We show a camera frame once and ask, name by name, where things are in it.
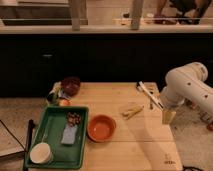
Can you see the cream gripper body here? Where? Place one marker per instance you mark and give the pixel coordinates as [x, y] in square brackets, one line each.
[168, 116]

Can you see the yellow banana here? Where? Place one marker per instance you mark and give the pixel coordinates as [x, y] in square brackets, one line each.
[131, 112]

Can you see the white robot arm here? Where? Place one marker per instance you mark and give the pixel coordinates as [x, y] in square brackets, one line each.
[188, 83]

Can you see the red-orange bowl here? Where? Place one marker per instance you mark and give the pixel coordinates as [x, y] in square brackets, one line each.
[101, 128]

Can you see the dark maroon bowl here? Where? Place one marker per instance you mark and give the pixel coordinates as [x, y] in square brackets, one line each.
[71, 85]

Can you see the brown food cluster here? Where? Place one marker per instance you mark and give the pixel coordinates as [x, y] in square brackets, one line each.
[73, 119]

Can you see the grey-blue sponge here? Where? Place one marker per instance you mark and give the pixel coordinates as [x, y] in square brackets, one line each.
[69, 135]

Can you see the green plastic tray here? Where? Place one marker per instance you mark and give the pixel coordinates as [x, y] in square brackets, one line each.
[50, 130]

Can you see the orange-red fruit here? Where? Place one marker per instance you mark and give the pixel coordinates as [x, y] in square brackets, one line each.
[64, 102]

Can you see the person in background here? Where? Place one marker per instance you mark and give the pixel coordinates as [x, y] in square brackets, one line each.
[183, 6]

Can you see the white cup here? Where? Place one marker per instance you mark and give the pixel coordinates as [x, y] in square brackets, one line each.
[41, 153]

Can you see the black rod beside tray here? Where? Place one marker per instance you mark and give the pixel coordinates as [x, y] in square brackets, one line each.
[30, 128]

